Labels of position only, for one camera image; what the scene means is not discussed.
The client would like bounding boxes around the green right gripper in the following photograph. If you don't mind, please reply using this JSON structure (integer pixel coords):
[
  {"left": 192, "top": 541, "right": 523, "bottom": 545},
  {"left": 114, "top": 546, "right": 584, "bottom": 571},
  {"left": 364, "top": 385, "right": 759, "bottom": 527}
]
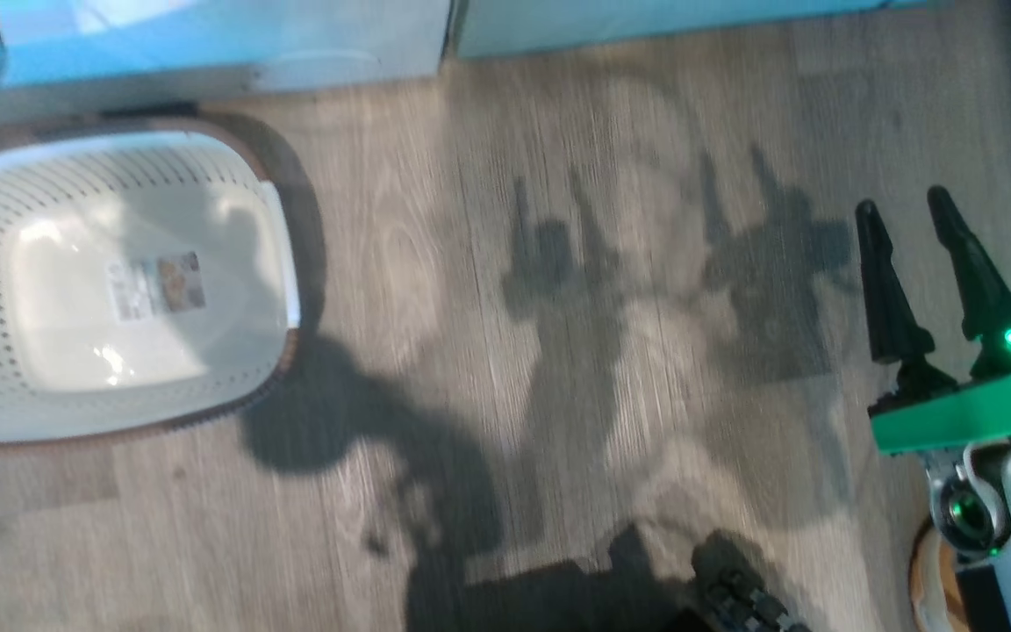
[{"left": 855, "top": 185, "right": 1011, "bottom": 457}]

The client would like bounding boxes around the pale green cabinet door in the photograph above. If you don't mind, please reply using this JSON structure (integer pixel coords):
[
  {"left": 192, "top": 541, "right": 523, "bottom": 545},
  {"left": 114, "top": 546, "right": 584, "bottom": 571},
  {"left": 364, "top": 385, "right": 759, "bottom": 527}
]
[{"left": 455, "top": 0, "right": 941, "bottom": 61}]

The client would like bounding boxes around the white washing machine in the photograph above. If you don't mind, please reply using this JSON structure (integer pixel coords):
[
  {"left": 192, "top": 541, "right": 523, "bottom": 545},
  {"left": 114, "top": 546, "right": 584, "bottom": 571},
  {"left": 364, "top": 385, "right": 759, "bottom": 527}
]
[{"left": 0, "top": 0, "right": 455, "bottom": 119}]

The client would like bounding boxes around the basket label sticker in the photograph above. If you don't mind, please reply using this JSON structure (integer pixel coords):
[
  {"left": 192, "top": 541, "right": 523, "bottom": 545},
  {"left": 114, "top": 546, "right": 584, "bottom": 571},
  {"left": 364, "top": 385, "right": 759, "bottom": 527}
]
[{"left": 106, "top": 253, "right": 208, "bottom": 322}]

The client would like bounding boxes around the cream perforated laundry basket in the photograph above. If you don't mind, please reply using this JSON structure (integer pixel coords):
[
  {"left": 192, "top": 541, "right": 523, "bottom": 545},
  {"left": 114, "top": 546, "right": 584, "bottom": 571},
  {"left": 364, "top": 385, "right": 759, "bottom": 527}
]
[{"left": 0, "top": 118, "right": 305, "bottom": 455}]

